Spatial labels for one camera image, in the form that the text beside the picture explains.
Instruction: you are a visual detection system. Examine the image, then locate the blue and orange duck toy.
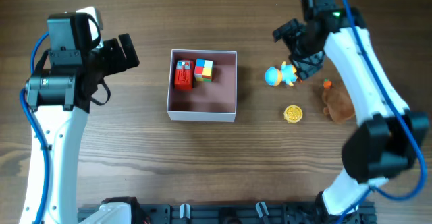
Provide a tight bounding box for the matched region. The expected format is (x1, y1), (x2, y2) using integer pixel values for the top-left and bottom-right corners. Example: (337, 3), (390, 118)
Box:
(264, 61), (300, 86)

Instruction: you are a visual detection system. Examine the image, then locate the yellow round plastic toy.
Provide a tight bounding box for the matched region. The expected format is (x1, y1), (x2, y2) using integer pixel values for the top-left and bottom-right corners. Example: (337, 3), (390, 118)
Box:
(283, 105), (303, 123)

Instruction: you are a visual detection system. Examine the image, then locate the brown plush toy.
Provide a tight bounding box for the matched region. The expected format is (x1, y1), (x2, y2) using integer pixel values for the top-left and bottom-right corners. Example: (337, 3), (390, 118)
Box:
(321, 79), (355, 123)

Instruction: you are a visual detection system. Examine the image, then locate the red toy fire truck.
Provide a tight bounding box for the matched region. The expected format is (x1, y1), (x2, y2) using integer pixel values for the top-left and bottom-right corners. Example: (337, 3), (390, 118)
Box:
(174, 60), (194, 91)

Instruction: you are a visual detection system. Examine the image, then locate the colourful puzzle cube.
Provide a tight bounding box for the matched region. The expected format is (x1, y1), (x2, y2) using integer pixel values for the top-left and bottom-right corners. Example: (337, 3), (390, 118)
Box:
(194, 59), (213, 82)

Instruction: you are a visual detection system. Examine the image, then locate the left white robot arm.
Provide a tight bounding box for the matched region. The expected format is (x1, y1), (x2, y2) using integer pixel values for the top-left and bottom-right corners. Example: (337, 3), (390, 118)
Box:
(18, 34), (151, 223)

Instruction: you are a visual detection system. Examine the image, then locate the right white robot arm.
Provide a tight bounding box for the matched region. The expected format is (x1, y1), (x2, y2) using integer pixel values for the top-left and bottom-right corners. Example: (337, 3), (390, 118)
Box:
(265, 8), (429, 223)

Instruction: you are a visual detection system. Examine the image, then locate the white box with brown interior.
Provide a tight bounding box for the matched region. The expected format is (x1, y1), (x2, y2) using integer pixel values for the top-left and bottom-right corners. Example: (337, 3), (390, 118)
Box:
(166, 49), (238, 122)

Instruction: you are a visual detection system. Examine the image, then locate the left blue cable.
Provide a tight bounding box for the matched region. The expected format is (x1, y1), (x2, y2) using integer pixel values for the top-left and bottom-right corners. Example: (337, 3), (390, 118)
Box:
(19, 31), (51, 224)

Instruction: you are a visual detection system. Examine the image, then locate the blue cable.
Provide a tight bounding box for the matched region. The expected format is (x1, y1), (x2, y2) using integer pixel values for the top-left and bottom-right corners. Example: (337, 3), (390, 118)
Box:
(292, 0), (428, 224)
(19, 31), (51, 224)

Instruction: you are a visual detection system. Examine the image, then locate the right blue cable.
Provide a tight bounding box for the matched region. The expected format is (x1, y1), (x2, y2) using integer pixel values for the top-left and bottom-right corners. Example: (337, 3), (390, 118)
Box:
(292, 0), (428, 224)

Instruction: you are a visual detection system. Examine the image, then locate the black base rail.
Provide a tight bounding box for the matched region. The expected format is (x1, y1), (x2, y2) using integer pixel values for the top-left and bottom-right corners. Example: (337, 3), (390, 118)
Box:
(76, 202), (377, 224)

